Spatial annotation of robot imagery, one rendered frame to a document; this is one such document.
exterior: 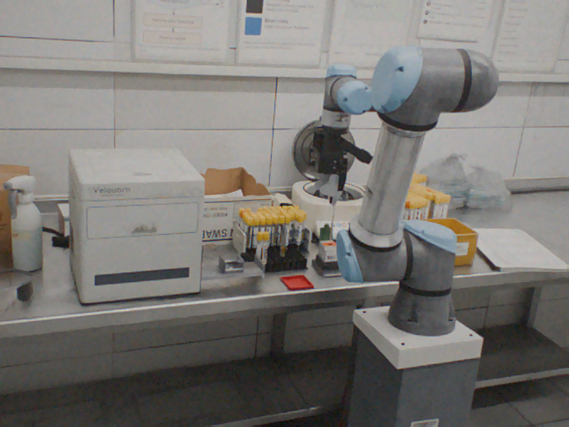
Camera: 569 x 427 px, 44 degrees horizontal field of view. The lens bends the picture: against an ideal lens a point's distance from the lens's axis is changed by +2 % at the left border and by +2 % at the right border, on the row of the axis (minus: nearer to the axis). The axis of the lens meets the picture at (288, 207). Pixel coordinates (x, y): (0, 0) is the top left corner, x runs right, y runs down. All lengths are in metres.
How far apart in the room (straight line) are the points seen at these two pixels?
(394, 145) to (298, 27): 1.05
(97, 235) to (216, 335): 1.06
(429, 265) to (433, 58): 0.47
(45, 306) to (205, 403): 0.87
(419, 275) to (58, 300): 0.83
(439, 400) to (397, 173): 0.55
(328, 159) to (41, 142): 0.89
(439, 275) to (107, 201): 0.75
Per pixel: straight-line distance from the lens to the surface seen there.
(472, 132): 2.75
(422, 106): 1.27
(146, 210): 1.62
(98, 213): 1.61
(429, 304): 1.56
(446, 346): 1.56
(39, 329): 1.66
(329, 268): 1.90
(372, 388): 1.68
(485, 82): 1.31
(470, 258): 2.10
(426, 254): 1.52
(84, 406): 2.42
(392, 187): 1.38
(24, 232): 1.83
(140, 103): 2.22
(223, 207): 1.99
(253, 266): 1.81
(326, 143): 1.77
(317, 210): 2.11
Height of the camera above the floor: 1.65
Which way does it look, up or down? 19 degrees down
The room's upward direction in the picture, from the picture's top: 5 degrees clockwise
